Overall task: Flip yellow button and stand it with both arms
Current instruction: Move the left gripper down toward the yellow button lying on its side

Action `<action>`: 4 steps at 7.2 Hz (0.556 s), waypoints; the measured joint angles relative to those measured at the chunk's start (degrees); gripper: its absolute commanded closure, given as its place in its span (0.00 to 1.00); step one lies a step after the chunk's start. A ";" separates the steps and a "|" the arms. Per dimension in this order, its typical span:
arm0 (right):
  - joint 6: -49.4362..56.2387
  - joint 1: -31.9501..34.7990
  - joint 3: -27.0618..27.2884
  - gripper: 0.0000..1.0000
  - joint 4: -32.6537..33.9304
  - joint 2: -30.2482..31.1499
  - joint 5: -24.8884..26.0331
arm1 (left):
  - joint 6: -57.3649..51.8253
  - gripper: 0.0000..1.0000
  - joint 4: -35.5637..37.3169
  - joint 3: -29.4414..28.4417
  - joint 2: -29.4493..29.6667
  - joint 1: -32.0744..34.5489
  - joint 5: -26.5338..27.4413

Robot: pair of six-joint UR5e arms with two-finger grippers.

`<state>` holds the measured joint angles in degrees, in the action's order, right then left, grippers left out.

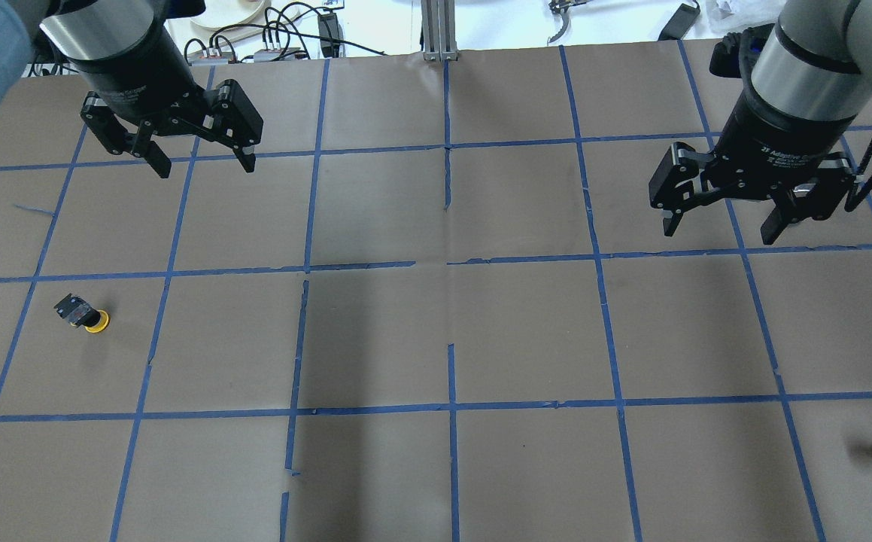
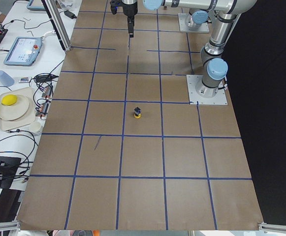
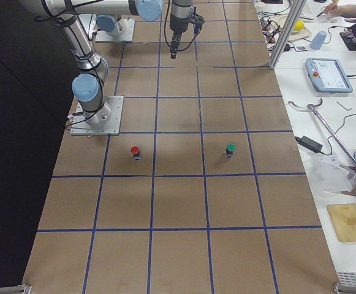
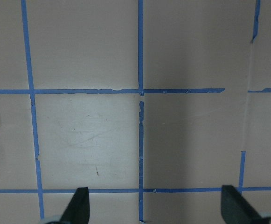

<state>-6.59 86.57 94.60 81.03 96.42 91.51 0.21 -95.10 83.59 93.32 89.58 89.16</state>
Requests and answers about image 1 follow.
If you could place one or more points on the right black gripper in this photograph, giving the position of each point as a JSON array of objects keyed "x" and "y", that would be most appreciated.
[{"x": 778, "y": 144}]

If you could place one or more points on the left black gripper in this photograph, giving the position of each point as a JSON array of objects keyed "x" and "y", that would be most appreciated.
[{"x": 137, "y": 84}]

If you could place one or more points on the yellow push button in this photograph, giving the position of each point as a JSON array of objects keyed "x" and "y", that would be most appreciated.
[{"x": 80, "y": 314}]

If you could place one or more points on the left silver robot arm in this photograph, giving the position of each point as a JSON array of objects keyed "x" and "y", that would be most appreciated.
[{"x": 80, "y": 30}]

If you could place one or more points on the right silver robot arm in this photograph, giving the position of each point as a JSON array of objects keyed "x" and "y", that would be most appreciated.
[{"x": 805, "y": 79}]

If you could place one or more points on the white round plate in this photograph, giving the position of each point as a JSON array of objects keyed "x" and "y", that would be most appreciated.
[{"x": 221, "y": 13}]

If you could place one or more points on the grey power strip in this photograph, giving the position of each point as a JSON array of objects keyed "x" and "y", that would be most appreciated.
[{"x": 285, "y": 53}]

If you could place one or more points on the black power adapter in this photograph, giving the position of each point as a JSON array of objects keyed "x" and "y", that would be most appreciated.
[{"x": 680, "y": 22}]

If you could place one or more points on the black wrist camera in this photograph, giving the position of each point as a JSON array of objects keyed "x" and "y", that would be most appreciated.
[{"x": 738, "y": 52}]

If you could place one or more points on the aluminium frame post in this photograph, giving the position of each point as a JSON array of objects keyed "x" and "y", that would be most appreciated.
[{"x": 438, "y": 31}]

